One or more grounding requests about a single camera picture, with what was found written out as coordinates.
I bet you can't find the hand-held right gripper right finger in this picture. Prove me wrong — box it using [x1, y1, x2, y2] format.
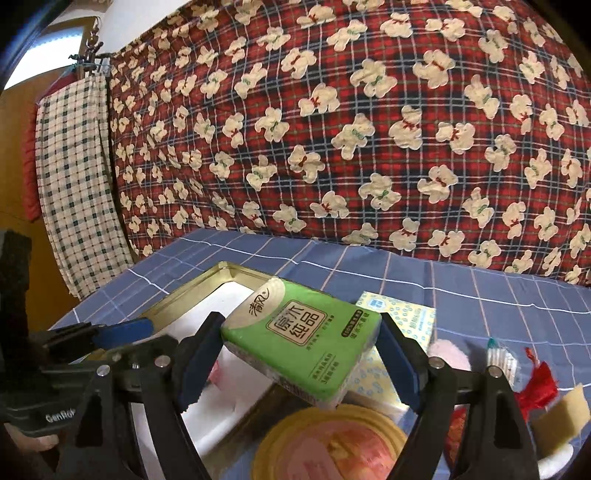
[378, 313, 542, 480]

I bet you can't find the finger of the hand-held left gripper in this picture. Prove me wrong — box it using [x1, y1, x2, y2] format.
[31, 318, 155, 366]

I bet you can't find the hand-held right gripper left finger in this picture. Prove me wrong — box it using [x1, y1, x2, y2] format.
[55, 311, 227, 480]

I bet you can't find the gold tin box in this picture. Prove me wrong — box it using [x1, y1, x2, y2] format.
[85, 261, 409, 480]

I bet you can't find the green tissue pack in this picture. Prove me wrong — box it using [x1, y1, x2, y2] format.
[220, 277, 383, 411]

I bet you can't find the yellow sponge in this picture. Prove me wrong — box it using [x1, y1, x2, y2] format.
[533, 383, 591, 457]

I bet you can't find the blue dotted tissue pack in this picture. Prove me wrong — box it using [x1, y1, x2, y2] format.
[344, 291, 437, 408]

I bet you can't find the pink fluffy cloth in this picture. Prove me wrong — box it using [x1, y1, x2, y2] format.
[429, 339, 472, 373]

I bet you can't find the red patterned pouch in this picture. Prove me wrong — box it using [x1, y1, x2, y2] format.
[444, 405, 468, 464]

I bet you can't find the clear plastic packet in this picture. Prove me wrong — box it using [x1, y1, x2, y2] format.
[485, 337, 520, 385]

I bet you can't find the blue checked sheet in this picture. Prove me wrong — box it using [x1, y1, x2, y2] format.
[48, 229, 591, 480]

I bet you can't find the round gold tin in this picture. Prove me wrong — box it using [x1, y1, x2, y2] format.
[252, 406, 409, 480]

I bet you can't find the red tassel ornament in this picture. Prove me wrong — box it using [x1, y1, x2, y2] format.
[515, 348, 562, 409]

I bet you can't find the green checked hanging cloth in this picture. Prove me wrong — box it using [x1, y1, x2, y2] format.
[36, 74, 136, 301]

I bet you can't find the red quilted cloth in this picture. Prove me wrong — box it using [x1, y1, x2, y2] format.
[21, 104, 45, 223]

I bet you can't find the red plaid teddy blanket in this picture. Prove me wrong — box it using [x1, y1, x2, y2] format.
[108, 0, 591, 287]

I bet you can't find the window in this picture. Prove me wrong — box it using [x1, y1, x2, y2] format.
[4, 28, 86, 91]

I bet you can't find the metal hanger hook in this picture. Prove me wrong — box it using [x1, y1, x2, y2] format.
[69, 16, 114, 77]

